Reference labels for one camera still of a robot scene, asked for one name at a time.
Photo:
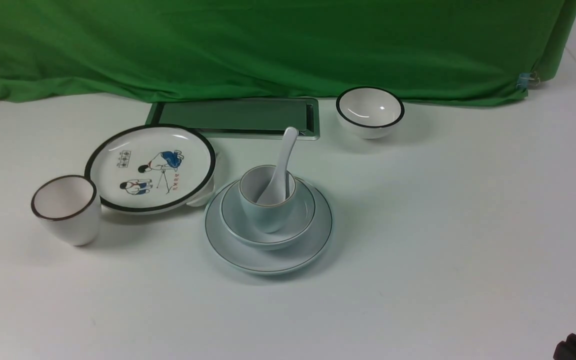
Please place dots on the white plate with cartoon figures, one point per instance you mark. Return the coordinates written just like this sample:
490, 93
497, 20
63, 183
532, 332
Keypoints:
151, 169

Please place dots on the pale blue ceramic cup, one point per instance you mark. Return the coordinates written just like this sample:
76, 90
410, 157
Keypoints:
268, 217

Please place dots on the white ceramic soup spoon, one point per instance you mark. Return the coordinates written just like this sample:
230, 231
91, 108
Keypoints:
277, 190

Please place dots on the green backdrop cloth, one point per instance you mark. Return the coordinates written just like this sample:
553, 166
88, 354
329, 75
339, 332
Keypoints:
449, 52

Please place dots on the white cup with black rim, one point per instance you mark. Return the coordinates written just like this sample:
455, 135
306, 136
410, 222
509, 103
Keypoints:
70, 208

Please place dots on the pale blue shallow bowl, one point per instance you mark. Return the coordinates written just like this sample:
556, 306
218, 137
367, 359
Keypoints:
243, 230

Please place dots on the white bowl with black rim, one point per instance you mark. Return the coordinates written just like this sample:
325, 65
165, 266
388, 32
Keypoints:
368, 112

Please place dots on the metal table cable tray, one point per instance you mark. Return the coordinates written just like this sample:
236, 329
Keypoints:
242, 118

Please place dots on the pale blue flat plate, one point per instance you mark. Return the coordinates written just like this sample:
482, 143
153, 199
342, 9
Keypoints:
311, 245

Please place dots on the blue binder clip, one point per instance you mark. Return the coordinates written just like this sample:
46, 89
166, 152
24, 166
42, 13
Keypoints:
528, 80

